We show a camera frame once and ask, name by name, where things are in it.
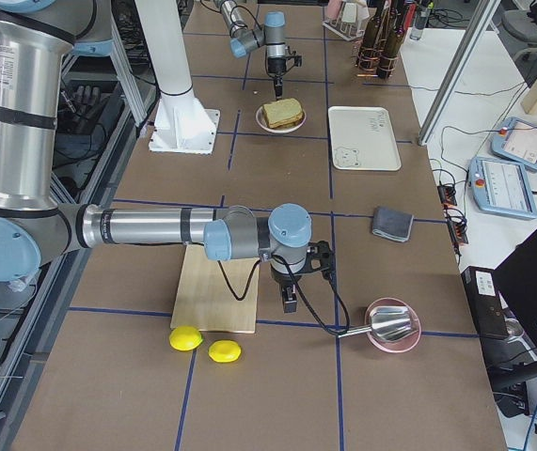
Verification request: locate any black computer box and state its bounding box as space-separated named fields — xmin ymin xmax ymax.
xmin=461 ymin=266 xmax=508 ymax=340

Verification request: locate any dark wine bottle right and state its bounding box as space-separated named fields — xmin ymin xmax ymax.
xmin=376 ymin=1 xmax=413 ymax=79

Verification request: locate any copper wire bottle rack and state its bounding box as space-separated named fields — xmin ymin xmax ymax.
xmin=356 ymin=39 xmax=399 ymax=79

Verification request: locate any wooden cutting board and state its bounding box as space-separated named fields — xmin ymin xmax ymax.
xmin=170 ymin=245 xmax=260 ymax=334

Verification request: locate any top bread slice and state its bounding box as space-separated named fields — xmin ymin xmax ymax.
xmin=261 ymin=98 xmax=303 ymax=126

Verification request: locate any yellow lemon half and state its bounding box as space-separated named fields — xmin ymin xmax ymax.
xmin=168 ymin=326 xmax=203 ymax=351
xmin=208 ymin=339 xmax=242 ymax=364

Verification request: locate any aluminium frame post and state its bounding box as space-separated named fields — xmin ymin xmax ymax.
xmin=418 ymin=0 xmax=501 ymax=146

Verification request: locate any grey folded cloth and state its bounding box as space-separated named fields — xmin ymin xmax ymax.
xmin=371 ymin=206 xmax=415 ymax=242

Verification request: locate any white wire cup rack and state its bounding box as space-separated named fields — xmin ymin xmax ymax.
xmin=323 ymin=0 xmax=370 ymax=41

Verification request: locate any bottom bread slice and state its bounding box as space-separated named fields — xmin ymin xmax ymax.
xmin=260 ymin=111 xmax=306 ymax=132

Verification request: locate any pink bowl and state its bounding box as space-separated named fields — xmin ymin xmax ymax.
xmin=365 ymin=298 xmax=421 ymax=353

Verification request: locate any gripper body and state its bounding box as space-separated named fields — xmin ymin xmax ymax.
xmin=265 ymin=54 xmax=303 ymax=79
xmin=270 ymin=256 xmax=313 ymax=287

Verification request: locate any cream bear tray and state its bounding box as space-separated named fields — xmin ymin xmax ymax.
xmin=328 ymin=106 xmax=402 ymax=172

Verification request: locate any teach pendant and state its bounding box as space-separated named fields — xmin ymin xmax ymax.
xmin=491 ymin=117 xmax=537 ymax=171
xmin=468 ymin=157 xmax=537 ymax=220

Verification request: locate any teach pendant far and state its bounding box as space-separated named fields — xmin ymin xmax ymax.
xmin=491 ymin=117 xmax=537 ymax=171

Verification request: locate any dark wine bottle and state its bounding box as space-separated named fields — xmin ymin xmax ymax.
xmin=358 ymin=0 xmax=391 ymax=51
xmin=376 ymin=1 xmax=413 ymax=79

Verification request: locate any white round plate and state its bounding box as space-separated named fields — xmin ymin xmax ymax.
xmin=254 ymin=102 xmax=308 ymax=135

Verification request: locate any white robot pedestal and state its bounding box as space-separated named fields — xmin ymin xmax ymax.
xmin=135 ymin=0 xmax=220 ymax=155

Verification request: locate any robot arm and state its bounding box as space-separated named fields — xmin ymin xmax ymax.
xmin=213 ymin=1 xmax=302 ymax=100
xmin=0 ymin=1 xmax=312 ymax=313

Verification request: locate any pink cup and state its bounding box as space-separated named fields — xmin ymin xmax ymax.
xmin=325 ymin=0 xmax=343 ymax=21

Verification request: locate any metal scoop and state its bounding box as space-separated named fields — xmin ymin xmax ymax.
xmin=340 ymin=305 xmax=417 ymax=343

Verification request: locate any bread slice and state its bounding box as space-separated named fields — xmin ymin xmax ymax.
xmin=260 ymin=111 xmax=306 ymax=132
xmin=261 ymin=98 xmax=303 ymax=126

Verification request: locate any teach pendant near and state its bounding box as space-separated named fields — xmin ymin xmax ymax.
xmin=468 ymin=157 xmax=537 ymax=220

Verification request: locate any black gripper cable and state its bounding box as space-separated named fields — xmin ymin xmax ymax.
xmin=215 ymin=243 xmax=350 ymax=336

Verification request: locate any dark wine bottle left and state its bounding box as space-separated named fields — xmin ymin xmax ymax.
xmin=358 ymin=0 xmax=391 ymax=51

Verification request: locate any yellow lemon half right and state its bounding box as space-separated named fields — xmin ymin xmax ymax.
xmin=208 ymin=339 xmax=242 ymax=364

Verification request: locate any black power strip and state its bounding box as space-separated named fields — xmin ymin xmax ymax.
xmin=437 ymin=183 xmax=468 ymax=250

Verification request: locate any yellow lemon half left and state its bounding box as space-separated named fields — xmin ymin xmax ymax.
xmin=168 ymin=326 xmax=203 ymax=351

